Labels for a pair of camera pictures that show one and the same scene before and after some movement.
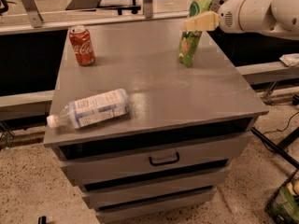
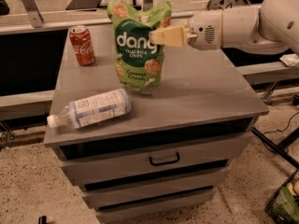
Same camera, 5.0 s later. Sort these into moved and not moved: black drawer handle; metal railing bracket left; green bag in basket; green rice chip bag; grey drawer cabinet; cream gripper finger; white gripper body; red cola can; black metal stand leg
Moved: cream gripper finger; green rice chip bag; white gripper body
Not moved: green bag in basket; grey drawer cabinet; black metal stand leg; metal railing bracket left; red cola can; black drawer handle
